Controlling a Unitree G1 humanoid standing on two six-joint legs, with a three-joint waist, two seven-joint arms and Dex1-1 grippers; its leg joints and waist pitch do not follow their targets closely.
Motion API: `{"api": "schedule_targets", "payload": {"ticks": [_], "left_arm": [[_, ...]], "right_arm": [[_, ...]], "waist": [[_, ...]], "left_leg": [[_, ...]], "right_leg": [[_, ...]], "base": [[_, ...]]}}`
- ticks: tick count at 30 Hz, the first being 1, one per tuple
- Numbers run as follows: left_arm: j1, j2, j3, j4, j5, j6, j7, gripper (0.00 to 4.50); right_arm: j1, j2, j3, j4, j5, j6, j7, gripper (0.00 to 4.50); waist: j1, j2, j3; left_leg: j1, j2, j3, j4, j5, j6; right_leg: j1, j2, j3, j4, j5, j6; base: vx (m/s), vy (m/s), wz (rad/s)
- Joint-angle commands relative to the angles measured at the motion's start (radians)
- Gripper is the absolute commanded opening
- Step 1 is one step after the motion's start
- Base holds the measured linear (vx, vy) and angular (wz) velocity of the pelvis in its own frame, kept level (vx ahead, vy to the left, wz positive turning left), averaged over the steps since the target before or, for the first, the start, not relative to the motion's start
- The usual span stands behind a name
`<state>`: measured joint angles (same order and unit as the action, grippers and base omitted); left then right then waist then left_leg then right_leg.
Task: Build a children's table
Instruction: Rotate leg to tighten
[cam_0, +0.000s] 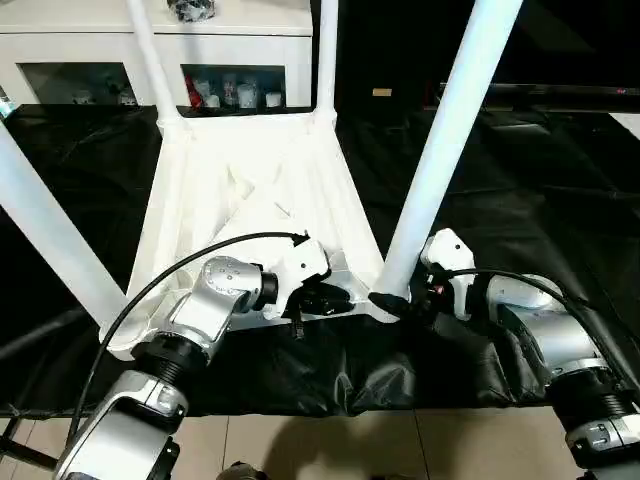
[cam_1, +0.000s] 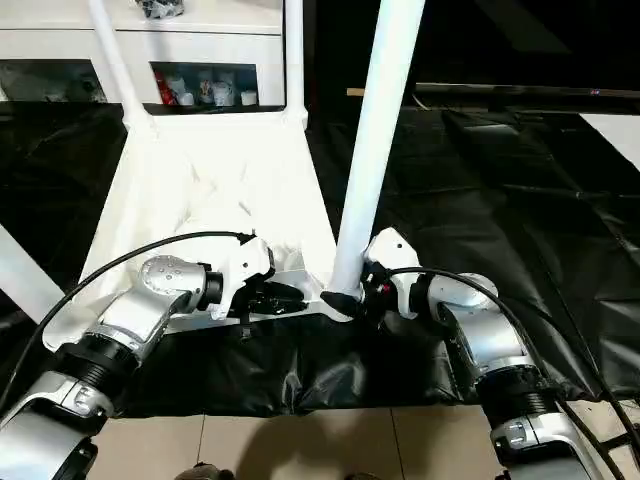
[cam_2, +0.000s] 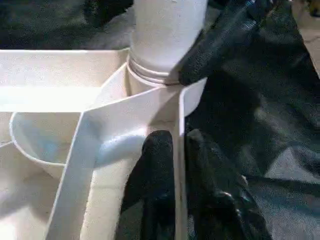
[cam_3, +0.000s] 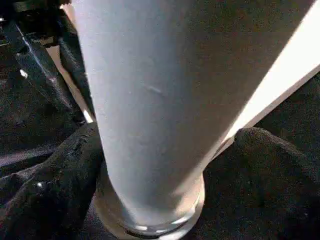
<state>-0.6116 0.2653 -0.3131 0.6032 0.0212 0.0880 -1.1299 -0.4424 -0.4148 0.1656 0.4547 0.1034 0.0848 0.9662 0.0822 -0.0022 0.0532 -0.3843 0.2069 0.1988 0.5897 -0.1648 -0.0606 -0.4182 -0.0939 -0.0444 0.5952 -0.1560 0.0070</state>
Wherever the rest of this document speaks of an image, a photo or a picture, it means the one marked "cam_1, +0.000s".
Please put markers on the white plastic table top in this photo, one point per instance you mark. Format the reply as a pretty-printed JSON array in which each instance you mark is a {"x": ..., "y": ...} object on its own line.
[{"x": 220, "y": 170}]

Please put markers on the white plastic table leg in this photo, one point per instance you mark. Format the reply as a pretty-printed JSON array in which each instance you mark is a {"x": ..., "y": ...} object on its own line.
[
  {"x": 380, "y": 130},
  {"x": 118, "y": 60},
  {"x": 25, "y": 270},
  {"x": 294, "y": 55}
]

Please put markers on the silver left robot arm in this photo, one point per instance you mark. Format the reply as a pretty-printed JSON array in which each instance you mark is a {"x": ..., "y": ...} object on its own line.
[{"x": 150, "y": 300}]

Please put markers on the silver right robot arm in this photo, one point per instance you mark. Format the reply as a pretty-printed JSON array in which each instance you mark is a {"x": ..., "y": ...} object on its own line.
[{"x": 480, "y": 340}]

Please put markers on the glossy black mat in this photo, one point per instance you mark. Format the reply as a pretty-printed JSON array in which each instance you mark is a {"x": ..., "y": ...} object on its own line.
[{"x": 520, "y": 220}]

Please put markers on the black left robot foot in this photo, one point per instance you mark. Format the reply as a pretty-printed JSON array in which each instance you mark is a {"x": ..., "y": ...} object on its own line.
[{"x": 200, "y": 472}]

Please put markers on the small white jar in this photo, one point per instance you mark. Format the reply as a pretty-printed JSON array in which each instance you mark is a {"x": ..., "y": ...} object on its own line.
[
  {"x": 248, "y": 97},
  {"x": 220, "y": 93}
]

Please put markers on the small red bottle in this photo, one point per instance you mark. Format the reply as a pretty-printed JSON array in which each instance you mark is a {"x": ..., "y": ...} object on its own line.
[{"x": 165, "y": 92}]

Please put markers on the grey metal clutter object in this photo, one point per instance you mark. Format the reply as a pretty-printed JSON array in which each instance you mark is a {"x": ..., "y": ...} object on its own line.
[{"x": 160, "y": 8}]

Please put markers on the white cabinet with glass doors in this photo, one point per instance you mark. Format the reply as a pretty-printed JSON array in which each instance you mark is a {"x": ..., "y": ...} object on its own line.
[{"x": 60, "y": 40}]

